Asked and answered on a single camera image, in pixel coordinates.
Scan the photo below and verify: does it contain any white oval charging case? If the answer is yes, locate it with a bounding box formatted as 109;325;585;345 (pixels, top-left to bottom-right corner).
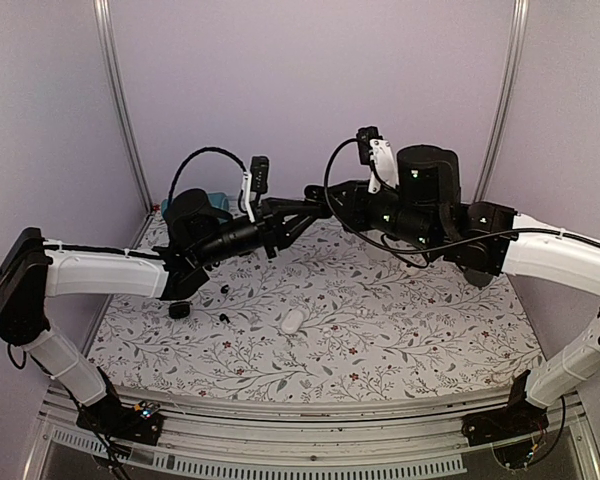
280;309;305;335

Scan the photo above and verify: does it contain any black earbud case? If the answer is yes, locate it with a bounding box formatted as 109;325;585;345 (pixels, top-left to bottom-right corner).
304;185;332;218
168;301;191;320

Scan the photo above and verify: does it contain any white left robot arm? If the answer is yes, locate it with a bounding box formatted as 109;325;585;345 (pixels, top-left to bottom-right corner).
0;189;327;434

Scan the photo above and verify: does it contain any aluminium corner post right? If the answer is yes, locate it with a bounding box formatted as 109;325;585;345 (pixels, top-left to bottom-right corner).
473;0;530;202

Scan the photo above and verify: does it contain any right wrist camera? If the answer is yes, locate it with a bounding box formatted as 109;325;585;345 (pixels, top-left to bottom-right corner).
356;126;383;166

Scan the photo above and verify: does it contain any aluminium front rail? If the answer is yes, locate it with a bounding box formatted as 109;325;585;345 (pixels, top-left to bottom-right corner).
23;387;600;479

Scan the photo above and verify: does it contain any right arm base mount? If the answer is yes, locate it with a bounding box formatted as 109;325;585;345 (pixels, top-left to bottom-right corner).
461;370;549;446

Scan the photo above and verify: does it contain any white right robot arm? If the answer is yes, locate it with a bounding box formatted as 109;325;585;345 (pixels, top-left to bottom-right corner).
304;140;600;436

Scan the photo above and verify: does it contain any black right camera cable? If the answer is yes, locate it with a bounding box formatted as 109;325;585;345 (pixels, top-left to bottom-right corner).
323;138;600;269

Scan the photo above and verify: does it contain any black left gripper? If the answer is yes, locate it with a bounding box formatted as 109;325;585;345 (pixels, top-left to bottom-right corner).
194;196;320;267

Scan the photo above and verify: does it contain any aluminium corner post left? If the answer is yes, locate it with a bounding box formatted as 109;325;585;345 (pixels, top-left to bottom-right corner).
93;0;153;212

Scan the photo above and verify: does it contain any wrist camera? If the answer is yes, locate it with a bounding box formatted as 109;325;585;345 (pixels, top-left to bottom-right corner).
238;156;270;223
356;126;383;166

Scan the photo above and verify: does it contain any aluminium corner post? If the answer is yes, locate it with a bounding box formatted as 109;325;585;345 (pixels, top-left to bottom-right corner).
93;0;153;212
473;0;530;202

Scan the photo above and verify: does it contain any black left camera cable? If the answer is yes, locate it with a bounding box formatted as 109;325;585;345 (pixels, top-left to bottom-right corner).
167;146;249;201

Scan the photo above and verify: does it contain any black camera cable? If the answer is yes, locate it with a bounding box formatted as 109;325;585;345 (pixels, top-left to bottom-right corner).
167;146;249;201
323;138;600;269

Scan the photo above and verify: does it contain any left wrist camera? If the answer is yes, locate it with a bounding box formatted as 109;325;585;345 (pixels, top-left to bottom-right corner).
238;156;270;223

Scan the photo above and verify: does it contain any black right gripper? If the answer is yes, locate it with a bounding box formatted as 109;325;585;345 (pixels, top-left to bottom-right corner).
323;181;439;254

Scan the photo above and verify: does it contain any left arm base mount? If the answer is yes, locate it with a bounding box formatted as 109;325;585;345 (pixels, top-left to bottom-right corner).
76;367;165;446

